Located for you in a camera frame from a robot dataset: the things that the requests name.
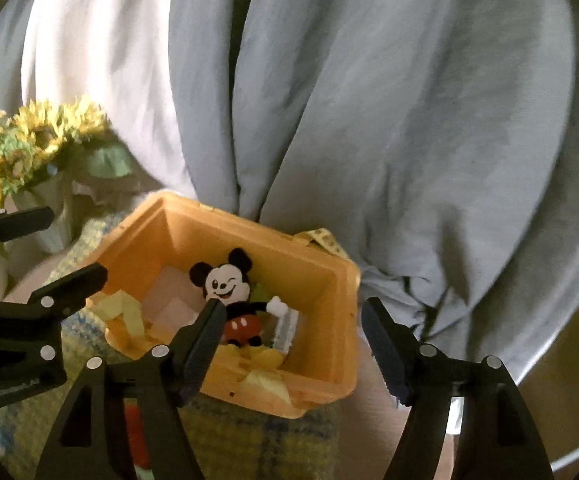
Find pink cloth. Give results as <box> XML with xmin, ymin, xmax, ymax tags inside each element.
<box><xmin>142</xmin><ymin>266</ymin><xmax>206</xmax><ymax>332</ymax></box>

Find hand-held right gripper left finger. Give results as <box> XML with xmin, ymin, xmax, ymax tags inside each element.
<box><xmin>34</xmin><ymin>299</ymin><xmax>228</xmax><ymax>480</ymax></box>

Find orange crate with yellow handles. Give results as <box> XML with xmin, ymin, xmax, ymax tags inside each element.
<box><xmin>85</xmin><ymin>191</ymin><xmax>361</xmax><ymax>419</ymax></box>

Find pale pink curtain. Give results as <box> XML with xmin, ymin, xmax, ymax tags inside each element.
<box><xmin>19</xmin><ymin>0</ymin><xmax>197</xmax><ymax>201</ymax></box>

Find grey curtain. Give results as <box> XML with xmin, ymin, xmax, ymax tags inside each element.
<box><xmin>0</xmin><ymin>0</ymin><xmax>45</xmax><ymax>126</ymax></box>
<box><xmin>169</xmin><ymin>0</ymin><xmax>579</xmax><ymax>373</ymax></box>

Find grey-green vase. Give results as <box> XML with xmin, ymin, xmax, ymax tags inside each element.
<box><xmin>16</xmin><ymin>170</ymin><xmax>79</xmax><ymax>254</ymax></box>

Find mouse plush toy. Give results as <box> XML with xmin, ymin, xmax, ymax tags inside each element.
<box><xmin>189</xmin><ymin>247</ymin><xmax>288</xmax><ymax>349</ymax></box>

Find white sock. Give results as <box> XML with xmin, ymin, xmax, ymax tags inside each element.
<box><xmin>270</xmin><ymin>307</ymin><xmax>301</xmax><ymax>354</ymax></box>

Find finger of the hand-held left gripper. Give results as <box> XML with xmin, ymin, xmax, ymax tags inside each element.
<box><xmin>0</xmin><ymin>205</ymin><xmax>56</xmax><ymax>269</ymax></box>
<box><xmin>28</xmin><ymin>262</ymin><xmax>109</xmax><ymax>322</ymax></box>

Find red fluffy toy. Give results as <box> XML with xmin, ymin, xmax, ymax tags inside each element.
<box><xmin>123</xmin><ymin>402</ymin><xmax>151</xmax><ymax>467</ymax></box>

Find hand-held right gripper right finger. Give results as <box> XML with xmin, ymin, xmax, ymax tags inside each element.
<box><xmin>361</xmin><ymin>297</ymin><xmax>555</xmax><ymax>480</ymax></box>

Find sunflower bouquet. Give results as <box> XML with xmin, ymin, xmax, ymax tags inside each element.
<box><xmin>0</xmin><ymin>95</ymin><xmax>134</xmax><ymax>211</ymax></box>

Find yellow-green plaid blanket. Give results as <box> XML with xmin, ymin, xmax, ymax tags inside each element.
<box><xmin>0</xmin><ymin>210</ymin><xmax>341</xmax><ymax>480</ymax></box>

